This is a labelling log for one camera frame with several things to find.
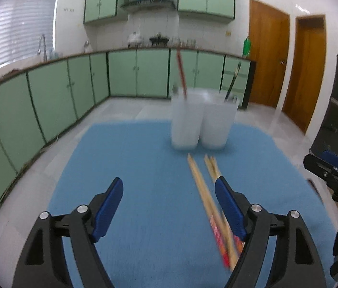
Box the plain wooden chopstick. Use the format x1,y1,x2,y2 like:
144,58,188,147
187,154,239,271

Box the left wooden door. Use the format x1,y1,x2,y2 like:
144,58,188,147
249,0,290,108

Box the white ceramic pot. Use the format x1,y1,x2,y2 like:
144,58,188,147
128,32,143,48

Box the green bottle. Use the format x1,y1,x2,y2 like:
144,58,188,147
242,37,251,58

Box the green lower kitchen cabinets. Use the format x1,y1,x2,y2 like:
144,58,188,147
0,48,255,201

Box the black wok pan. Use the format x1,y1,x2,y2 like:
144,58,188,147
149,34,170,47

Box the black range hood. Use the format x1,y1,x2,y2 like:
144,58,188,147
121,0,175,14

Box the blue table mat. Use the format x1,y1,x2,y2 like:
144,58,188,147
48,121,335,287

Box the black plastic spoon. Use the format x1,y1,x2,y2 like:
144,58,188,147
224,62,242,102

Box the right wooden door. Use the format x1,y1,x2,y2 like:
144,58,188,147
282,14,326,133

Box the wooden door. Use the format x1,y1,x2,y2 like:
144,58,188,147
249,0,290,108
282,14,326,133

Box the white window blinds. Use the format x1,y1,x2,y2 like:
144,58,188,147
0,0,56,68

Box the wooden chopstick red end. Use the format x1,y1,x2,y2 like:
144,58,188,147
204,155,245,255

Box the chrome kitchen faucet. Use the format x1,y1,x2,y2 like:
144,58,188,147
37,34,47,62

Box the white twin utensil holder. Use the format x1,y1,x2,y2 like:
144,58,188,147
171,86,240,150

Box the red patterned wooden chopstick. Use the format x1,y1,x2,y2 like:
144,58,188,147
176,49,187,99

